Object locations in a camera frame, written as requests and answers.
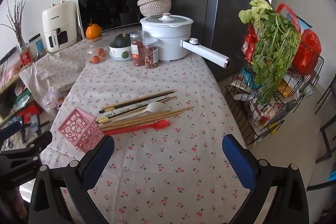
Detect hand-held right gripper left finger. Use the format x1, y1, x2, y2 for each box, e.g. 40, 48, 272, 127
28, 135, 115, 224

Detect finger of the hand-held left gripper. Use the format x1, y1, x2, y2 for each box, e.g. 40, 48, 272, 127
26, 131, 53, 159
0, 120, 23, 142

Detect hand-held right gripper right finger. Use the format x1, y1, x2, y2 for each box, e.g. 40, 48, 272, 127
222, 134, 310, 224

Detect pink plastic utensil basket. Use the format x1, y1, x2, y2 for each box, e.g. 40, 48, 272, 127
58, 107, 105, 154

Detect dark chopstick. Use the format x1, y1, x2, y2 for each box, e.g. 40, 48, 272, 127
99, 94, 175, 113
97, 100, 165, 124

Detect red spoon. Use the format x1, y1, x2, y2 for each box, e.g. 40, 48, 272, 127
104, 120, 171, 135

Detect brown wooden chopstick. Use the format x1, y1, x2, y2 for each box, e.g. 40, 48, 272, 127
101, 90, 175, 110

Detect light bamboo chopstick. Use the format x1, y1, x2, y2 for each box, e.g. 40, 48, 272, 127
113, 106, 195, 126
100, 112, 182, 132

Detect white spoon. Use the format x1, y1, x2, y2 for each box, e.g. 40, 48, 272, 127
105, 101, 166, 126

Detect person's left hand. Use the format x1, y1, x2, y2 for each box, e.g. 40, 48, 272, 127
0, 186, 28, 224

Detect red box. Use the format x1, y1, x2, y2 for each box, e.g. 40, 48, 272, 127
18, 106, 42, 122

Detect green packet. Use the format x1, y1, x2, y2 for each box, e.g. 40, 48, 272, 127
14, 90, 33, 109

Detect wooden side shelf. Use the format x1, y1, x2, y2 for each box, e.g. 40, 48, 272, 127
0, 72, 34, 122

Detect clear plastic bag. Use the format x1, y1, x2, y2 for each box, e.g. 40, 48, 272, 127
42, 88, 65, 115

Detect cherry print tablecloth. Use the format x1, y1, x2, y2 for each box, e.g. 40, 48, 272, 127
39, 27, 263, 224

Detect small flower print cloth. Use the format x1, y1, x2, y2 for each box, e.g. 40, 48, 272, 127
20, 35, 90, 114

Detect blue label jar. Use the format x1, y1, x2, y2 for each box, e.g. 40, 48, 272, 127
28, 34, 48, 60

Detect clear glass jar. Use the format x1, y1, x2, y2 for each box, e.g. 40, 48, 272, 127
86, 36, 109, 65

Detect dried branches in vase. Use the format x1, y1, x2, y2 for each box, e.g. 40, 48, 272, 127
0, 0, 29, 51

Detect white flower print bowl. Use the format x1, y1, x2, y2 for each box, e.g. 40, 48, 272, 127
109, 40, 133, 61

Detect bunch of leafy greens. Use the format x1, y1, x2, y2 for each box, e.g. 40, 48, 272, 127
252, 7, 302, 106

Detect jar of red berries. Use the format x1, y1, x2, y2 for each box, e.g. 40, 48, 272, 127
130, 32, 145, 66

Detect red snack packet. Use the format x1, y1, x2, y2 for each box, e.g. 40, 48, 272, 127
243, 27, 259, 60

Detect jar of dried fruit rings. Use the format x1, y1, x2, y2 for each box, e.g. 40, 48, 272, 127
142, 37, 159, 69

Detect dark green squash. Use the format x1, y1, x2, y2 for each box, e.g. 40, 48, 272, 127
113, 33, 132, 48

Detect large orange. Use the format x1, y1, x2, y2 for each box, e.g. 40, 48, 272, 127
85, 19, 102, 39

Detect red plastic bag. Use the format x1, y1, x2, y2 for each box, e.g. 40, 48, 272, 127
277, 3, 322, 75

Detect white electric pot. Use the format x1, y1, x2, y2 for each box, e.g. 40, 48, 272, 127
140, 13, 231, 69

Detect napa cabbage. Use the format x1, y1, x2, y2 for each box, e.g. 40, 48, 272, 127
238, 0, 273, 28

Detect black microwave oven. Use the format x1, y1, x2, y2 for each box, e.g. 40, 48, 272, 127
77, 0, 161, 38

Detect grey refrigerator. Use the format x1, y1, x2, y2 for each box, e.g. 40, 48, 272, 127
160, 0, 275, 83

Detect black wire rack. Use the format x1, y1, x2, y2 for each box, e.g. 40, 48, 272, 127
224, 38, 324, 147

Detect woven rope basket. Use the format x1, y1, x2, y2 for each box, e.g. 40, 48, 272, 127
137, 0, 172, 17

